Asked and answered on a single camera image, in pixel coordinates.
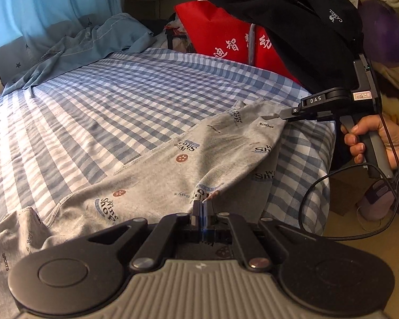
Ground pile of mixed clothes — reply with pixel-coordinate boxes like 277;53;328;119
155;15;195;54

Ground black and white plush blanket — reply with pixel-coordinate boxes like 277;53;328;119
374;61;399;120

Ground person's right hand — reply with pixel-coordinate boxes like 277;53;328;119
341;114;399;171

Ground blue star curtain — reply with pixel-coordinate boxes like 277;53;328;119
0;0;126;85

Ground purple round object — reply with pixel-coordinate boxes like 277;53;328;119
357;0;399;69

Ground purple slipper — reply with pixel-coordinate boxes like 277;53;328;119
357;180;399;222

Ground black jacket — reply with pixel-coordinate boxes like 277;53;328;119
190;0;365;94

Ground blue-grey crumpled cloth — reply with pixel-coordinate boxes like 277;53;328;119
1;13;155;95

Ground blue checked bed sheet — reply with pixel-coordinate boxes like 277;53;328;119
0;48;337;319

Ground red printed bag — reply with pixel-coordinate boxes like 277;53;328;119
174;0;304;86

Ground black cable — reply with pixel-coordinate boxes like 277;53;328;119
298;113;399;242

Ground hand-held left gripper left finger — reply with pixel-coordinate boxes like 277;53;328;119
86;202;203;272

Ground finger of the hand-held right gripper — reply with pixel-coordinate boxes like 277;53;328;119
259;106;336;123

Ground grey printed pants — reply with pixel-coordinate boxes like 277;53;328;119
0;98;288;319

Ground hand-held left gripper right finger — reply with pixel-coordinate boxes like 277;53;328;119
203;201;317;271

